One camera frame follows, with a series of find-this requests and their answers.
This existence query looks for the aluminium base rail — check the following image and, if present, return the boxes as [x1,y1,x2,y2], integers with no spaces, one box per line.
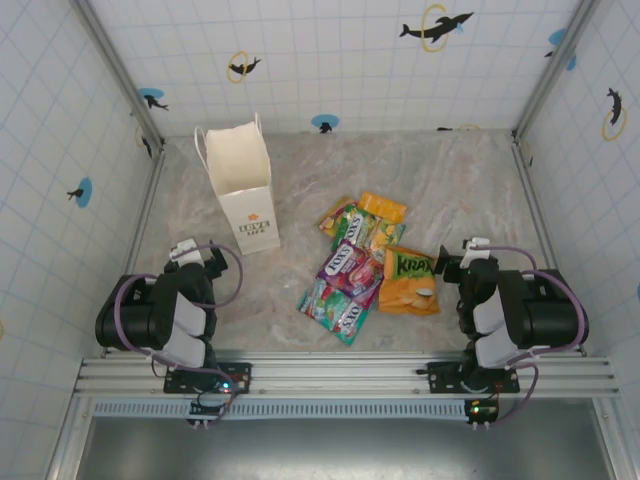
[74,349,621,400]

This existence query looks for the orange Kraks chips bag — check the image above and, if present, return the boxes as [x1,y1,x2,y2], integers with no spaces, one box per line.
[377,246,441,317]

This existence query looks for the dolphins yellow ring sticker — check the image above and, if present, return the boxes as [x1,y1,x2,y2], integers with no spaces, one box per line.
[398,3,475,54]

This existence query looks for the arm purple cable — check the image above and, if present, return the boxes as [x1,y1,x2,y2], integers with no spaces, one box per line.
[482,243,591,427]
[113,242,245,425]

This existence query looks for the penguin blue patch sticker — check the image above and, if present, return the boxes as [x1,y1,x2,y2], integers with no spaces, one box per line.
[311,113,340,135]

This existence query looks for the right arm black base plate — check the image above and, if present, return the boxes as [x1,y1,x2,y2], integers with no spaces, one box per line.
[426,360,521,396]

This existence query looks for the shark blue patch sticker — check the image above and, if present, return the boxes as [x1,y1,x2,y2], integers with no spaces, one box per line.
[138,87,170,112]

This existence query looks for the yellow-orange snack packet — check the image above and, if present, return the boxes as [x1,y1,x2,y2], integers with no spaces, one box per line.
[357,191,409,224]

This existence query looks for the aluminium corner post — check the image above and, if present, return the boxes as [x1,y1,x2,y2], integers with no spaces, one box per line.
[512,0,599,139]
[69,0,166,146]

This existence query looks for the small controller board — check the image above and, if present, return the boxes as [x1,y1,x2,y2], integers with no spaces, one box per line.
[187,398,226,431]
[464,398,500,431]

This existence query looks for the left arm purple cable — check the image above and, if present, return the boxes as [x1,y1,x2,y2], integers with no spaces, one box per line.
[113,242,245,425]

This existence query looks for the green Fox's candy bag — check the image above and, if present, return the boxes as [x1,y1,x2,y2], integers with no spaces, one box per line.
[330,203,407,254]

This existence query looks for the small seal yellow ring sticker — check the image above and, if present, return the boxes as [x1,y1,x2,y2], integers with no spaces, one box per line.
[134,124,154,159]

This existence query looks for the white paper bag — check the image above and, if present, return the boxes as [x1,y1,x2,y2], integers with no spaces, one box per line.
[193,112,282,256]

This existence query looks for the black animal blue patch sticker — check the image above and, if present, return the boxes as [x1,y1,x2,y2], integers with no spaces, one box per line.
[66,177,94,209]

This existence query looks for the purple Fox's candy bag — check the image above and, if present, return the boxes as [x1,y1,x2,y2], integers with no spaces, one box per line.
[316,238,386,311]

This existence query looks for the left small controller board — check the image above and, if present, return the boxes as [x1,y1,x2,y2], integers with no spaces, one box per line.
[187,398,226,431]

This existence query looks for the grey slotted cable duct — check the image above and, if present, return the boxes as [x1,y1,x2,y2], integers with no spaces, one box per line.
[92,398,471,420]

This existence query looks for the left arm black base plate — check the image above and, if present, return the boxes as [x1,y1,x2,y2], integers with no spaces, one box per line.
[163,360,254,396]

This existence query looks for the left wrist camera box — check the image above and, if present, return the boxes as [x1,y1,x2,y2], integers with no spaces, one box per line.
[168,238,202,262]

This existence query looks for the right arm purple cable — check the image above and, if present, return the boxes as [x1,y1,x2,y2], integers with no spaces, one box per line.
[482,243,591,427]

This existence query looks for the grey metal panel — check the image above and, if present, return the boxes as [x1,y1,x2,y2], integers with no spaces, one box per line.
[47,399,640,480]

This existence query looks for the seahorse yellow ring sticker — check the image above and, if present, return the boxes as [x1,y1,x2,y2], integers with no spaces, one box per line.
[602,87,628,142]

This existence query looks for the teal Fox's candy bag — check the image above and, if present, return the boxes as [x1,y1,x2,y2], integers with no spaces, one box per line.
[296,277,371,347]

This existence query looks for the blue patch sticker by post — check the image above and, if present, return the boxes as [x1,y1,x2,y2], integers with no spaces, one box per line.
[544,28,577,71]

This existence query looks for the right small controller board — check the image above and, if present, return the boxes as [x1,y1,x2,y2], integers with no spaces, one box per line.
[464,398,500,431]

